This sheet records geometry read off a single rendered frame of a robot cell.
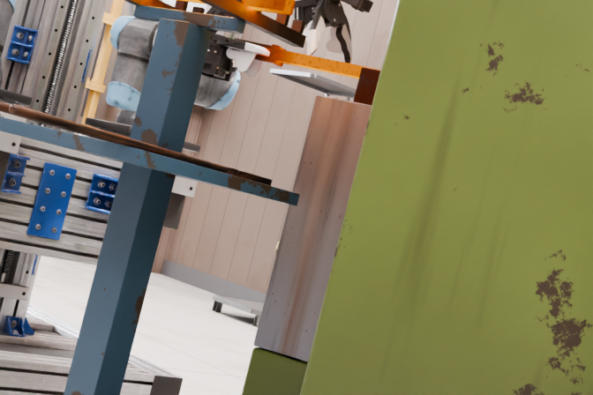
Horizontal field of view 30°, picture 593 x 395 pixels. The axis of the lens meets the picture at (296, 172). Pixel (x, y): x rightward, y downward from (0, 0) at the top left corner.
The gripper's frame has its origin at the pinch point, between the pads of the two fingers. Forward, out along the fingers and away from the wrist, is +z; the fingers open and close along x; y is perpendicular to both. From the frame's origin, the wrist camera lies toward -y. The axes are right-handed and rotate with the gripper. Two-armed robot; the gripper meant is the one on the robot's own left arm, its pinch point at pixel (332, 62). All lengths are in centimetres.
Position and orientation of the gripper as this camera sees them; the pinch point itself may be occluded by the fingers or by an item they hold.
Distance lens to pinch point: 235.6
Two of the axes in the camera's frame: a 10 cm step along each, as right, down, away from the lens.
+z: 0.2, 9.9, -1.1
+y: -8.1, 0.8, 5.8
